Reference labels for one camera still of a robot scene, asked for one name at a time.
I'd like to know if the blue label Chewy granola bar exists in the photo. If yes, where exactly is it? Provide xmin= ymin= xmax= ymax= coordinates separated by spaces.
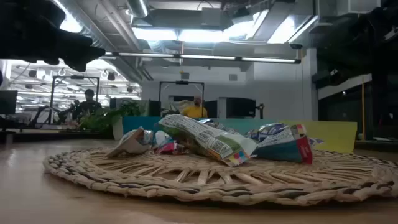
xmin=246 ymin=122 xmax=325 ymax=147

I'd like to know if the light blue red-ended granola bar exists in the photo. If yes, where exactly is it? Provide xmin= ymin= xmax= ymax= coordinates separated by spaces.
xmin=252 ymin=124 xmax=314 ymax=165

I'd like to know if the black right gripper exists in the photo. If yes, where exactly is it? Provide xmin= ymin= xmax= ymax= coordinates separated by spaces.
xmin=348 ymin=6 xmax=398 ymax=74

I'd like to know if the white green label granola bar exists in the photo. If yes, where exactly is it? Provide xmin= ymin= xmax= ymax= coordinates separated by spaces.
xmin=198 ymin=118 xmax=240 ymax=135

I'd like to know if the green white granola bar wrapper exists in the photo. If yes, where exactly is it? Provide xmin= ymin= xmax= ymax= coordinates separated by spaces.
xmin=157 ymin=114 xmax=258 ymax=167

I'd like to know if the yellow plastic bin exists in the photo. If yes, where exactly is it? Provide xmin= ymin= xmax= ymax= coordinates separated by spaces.
xmin=277 ymin=120 xmax=358 ymax=154

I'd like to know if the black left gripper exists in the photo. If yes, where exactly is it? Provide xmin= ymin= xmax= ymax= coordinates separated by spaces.
xmin=0 ymin=0 xmax=106 ymax=72

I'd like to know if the black metal station frame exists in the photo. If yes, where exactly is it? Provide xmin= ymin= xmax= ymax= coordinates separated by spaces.
xmin=159 ymin=80 xmax=206 ymax=118
xmin=49 ymin=74 xmax=101 ymax=125

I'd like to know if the silver white granola bar wrapper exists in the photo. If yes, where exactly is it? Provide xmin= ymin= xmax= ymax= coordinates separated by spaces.
xmin=105 ymin=126 xmax=155 ymax=158

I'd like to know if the white plant pot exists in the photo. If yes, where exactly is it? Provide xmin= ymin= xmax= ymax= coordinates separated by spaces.
xmin=111 ymin=117 xmax=124 ymax=141

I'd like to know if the dark blue plastic bin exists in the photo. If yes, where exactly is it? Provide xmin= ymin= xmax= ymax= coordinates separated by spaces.
xmin=122 ymin=116 xmax=170 ymax=135

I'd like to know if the long ceiling light fixture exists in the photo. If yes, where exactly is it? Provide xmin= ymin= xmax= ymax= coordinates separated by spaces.
xmin=104 ymin=51 xmax=302 ymax=65

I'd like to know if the green potted plant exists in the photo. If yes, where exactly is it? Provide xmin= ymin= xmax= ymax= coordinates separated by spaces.
xmin=77 ymin=100 xmax=144 ymax=132

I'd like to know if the black monitor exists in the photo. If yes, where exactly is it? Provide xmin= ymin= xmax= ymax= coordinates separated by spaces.
xmin=217 ymin=96 xmax=257 ymax=119
xmin=0 ymin=90 xmax=19 ymax=115

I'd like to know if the person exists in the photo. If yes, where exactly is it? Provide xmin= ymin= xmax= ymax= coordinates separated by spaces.
xmin=181 ymin=95 xmax=208 ymax=119
xmin=73 ymin=88 xmax=103 ymax=121

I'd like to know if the red label Chewy granola bar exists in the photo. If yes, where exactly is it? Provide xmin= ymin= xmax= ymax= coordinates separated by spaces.
xmin=154 ymin=129 xmax=189 ymax=156

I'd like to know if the round woven straw placemat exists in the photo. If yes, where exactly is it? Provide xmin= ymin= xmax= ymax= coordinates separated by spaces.
xmin=42 ymin=144 xmax=398 ymax=207

